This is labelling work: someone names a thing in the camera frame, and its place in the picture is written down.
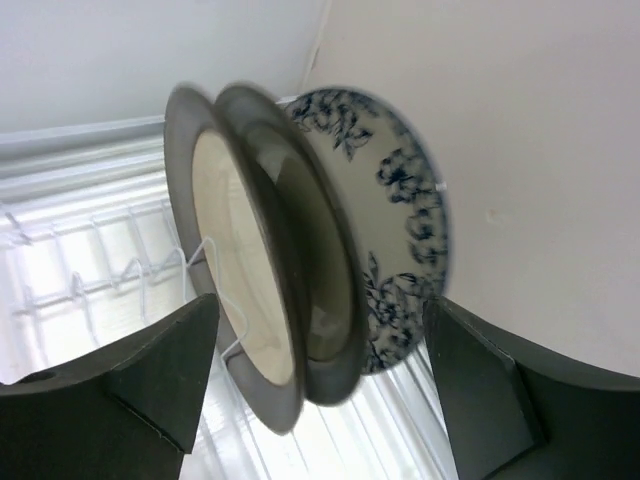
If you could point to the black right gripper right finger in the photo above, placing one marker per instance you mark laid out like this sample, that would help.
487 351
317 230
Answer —
514 409

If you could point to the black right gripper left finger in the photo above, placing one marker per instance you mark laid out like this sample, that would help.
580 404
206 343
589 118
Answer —
128 410

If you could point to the blue floral plate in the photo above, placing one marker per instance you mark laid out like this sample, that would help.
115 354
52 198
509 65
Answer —
391 191

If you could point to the white wire dish rack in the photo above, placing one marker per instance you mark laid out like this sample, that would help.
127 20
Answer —
89 254

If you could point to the grey rim cream plate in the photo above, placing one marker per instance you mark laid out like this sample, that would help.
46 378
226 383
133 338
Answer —
310 231
214 194

